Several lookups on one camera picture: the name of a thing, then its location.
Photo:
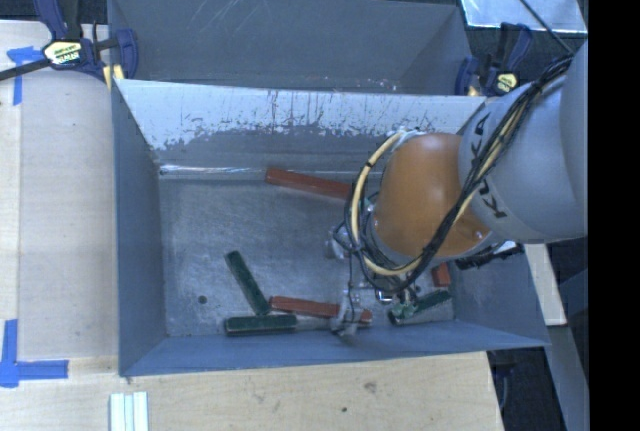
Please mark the dark green flat block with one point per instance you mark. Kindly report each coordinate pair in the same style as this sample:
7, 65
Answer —
246, 281
431, 300
260, 324

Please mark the pale wood board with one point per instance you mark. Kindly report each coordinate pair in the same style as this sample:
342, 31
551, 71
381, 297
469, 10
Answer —
65, 219

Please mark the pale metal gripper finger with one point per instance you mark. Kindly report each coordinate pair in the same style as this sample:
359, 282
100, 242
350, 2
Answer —
347, 328
350, 303

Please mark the red-brown block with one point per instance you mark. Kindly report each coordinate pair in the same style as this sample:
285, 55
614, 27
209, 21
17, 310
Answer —
305, 182
441, 275
305, 306

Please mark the grey metal bin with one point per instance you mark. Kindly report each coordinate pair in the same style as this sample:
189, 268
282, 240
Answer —
280, 229

